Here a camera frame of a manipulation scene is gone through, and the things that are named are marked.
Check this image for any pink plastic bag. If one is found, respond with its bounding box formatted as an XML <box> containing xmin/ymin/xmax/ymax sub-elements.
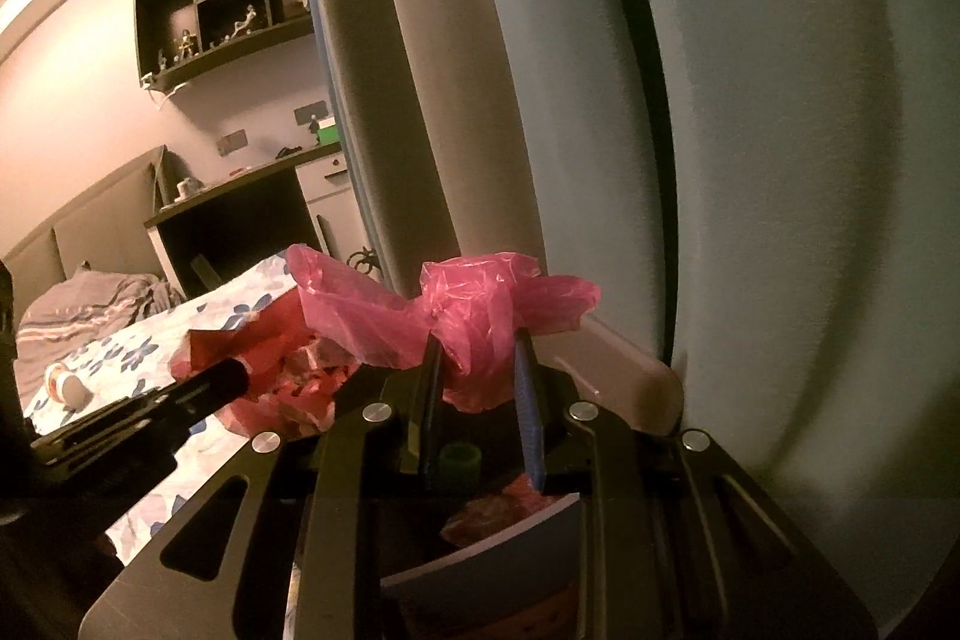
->
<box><xmin>287</xmin><ymin>244</ymin><xmax>602</xmax><ymax>414</ymax></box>

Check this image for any blue-grey curtain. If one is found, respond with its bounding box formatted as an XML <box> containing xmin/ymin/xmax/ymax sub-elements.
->
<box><xmin>296</xmin><ymin>0</ymin><xmax>960</xmax><ymax>640</ymax></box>

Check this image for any white drawer cabinet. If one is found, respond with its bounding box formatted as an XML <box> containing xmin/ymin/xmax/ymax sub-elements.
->
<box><xmin>295</xmin><ymin>149</ymin><xmax>357</xmax><ymax>266</ymax></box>

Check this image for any red and white snack wrapper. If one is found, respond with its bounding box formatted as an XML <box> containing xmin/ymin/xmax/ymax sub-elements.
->
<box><xmin>442</xmin><ymin>475</ymin><xmax>582</xmax><ymax>547</ymax></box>

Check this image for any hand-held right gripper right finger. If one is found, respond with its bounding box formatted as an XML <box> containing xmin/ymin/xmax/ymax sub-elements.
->
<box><xmin>514</xmin><ymin>326</ymin><xmax>796</xmax><ymax>640</ymax></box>

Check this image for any grey striped duvet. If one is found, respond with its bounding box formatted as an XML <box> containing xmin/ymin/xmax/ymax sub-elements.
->
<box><xmin>15</xmin><ymin>269</ymin><xmax>185</xmax><ymax>341</ymax></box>

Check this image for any green bottle cap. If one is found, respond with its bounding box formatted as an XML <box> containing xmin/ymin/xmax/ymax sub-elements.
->
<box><xmin>439</xmin><ymin>445</ymin><xmax>481</xmax><ymax>487</ymax></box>

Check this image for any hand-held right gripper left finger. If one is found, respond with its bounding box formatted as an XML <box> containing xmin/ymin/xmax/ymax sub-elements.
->
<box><xmin>112</xmin><ymin>332</ymin><xmax>451</xmax><ymax>640</ymax></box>

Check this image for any grey padded headboard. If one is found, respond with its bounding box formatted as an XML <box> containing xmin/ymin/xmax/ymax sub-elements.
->
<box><xmin>0</xmin><ymin>143</ymin><xmax>170</xmax><ymax>319</ymax></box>

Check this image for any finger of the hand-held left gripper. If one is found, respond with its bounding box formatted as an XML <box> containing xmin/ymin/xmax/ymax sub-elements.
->
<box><xmin>34</xmin><ymin>359</ymin><xmax>252</xmax><ymax>461</ymax></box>

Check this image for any row of small figurines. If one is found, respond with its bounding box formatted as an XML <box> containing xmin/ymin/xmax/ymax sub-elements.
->
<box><xmin>154</xmin><ymin>0</ymin><xmax>312</xmax><ymax>67</ymax></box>

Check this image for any floral bed sheet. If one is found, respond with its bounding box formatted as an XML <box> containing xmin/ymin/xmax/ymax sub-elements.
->
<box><xmin>22</xmin><ymin>254</ymin><xmax>323</xmax><ymax>566</ymax></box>

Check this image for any dark wall shelf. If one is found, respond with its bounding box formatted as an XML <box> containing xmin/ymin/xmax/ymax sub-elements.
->
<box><xmin>133</xmin><ymin>0</ymin><xmax>316</xmax><ymax>94</ymax></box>

